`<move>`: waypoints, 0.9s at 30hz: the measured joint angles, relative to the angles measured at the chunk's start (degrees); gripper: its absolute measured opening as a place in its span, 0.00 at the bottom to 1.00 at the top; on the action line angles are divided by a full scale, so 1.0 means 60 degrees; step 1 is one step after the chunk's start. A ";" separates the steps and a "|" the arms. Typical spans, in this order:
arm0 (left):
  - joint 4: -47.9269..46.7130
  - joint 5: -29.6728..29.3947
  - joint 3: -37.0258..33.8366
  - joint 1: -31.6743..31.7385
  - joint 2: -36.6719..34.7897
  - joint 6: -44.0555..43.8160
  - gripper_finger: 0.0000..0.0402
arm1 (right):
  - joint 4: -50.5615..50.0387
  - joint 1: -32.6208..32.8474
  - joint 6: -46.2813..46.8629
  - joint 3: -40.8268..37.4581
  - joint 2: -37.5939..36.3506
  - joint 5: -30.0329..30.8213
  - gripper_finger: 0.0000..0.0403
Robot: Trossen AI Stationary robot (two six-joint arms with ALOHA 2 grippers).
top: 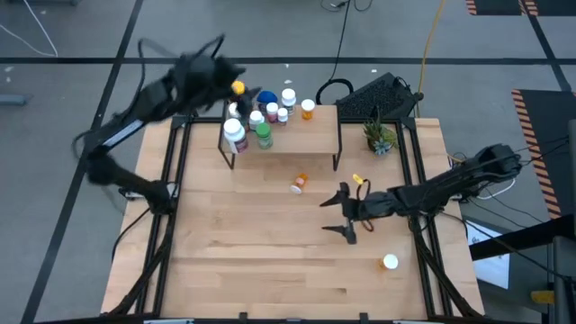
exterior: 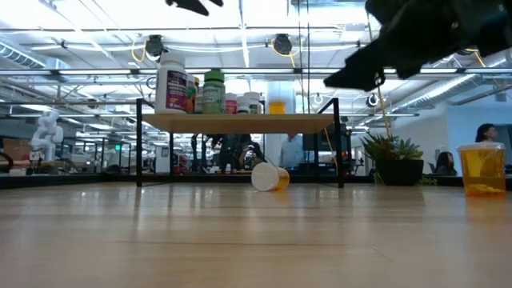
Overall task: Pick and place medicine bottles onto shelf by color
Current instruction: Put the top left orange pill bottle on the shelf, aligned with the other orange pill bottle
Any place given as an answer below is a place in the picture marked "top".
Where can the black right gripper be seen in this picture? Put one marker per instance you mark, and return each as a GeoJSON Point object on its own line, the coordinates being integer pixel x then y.
{"type": "Point", "coordinates": [373, 206]}

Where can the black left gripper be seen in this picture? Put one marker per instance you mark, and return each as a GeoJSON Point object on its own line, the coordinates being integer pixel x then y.
{"type": "Point", "coordinates": [200, 81]}

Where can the yellow cap amber bottle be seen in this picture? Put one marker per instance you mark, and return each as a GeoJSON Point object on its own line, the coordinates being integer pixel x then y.
{"type": "Point", "coordinates": [238, 87]}

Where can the small white cap bottle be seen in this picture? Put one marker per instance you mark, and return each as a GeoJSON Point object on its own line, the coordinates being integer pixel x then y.
{"type": "Point", "coordinates": [256, 117]}

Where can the pink Pepto bottle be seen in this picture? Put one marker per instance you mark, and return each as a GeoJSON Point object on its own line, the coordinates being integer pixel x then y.
{"type": "Point", "coordinates": [272, 108]}

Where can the large white cap bottle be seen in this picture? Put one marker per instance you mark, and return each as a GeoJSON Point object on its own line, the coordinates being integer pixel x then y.
{"type": "Point", "coordinates": [233, 128]}

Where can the white cap blue label bottle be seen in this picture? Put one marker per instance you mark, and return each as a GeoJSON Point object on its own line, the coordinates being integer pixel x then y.
{"type": "Point", "coordinates": [288, 96]}

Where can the green cap medicine bottle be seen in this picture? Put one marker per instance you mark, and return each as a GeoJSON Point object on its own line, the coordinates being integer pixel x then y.
{"type": "Point", "coordinates": [263, 130]}

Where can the orange pill vial white cap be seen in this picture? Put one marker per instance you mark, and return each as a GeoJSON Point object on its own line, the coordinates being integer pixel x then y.
{"type": "Point", "coordinates": [300, 181]}
{"type": "Point", "coordinates": [390, 261]}

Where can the orange vial pink label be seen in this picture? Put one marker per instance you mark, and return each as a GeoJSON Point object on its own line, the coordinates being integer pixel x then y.
{"type": "Point", "coordinates": [308, 105]}

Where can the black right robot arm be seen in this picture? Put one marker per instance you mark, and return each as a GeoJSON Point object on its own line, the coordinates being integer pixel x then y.
{"type": "Point", "coordinates": [450, 184]}

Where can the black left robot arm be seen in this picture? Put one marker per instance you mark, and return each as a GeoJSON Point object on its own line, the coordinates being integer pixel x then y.
{"type": "Point", "coordinates": [130, 180]}

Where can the wooden shelf black legs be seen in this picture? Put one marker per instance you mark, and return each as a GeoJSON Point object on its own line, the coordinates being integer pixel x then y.
{"type": "Point", "coordinates": [306, 135]}

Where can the potted succulent plant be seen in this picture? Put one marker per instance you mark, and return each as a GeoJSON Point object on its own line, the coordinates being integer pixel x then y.
{"type": "Point", "coordinates": [380, 139]}

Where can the black keyboard device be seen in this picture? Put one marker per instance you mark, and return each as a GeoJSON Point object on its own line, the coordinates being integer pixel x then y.
{"type": "Point", "coordinates": [375, 96]}

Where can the white sheet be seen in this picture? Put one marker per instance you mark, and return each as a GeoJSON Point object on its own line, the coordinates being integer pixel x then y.
{"type": "Point", "coordinates": [490, 270]}

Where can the black stand beam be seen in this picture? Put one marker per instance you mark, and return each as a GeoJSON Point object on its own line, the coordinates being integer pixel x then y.
{"type": "Point", "coordinates": [517, 238]}

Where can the yellow floor object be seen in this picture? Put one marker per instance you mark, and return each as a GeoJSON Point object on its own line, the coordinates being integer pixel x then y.
{"type": "Point", "coordinates": [542, 297]}

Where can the black striped floor mat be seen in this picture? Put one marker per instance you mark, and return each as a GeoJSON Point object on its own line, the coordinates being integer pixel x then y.
{"type": "Point", "coordinates": [553, 117]}
{"type": "Point", "coordinates": [499, 5]}

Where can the black table frame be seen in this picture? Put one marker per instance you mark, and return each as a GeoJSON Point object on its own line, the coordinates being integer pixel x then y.
{"type": "Point", "coordinates": [202, 120]}

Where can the grey floor bracket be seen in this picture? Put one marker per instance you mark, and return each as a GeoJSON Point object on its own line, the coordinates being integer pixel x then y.
{"type": "Point", "coordinates": [11, 99]}

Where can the grey post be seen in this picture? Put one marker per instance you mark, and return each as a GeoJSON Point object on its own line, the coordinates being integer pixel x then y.
{"type": "Point", "coordinates": [564, 279]}

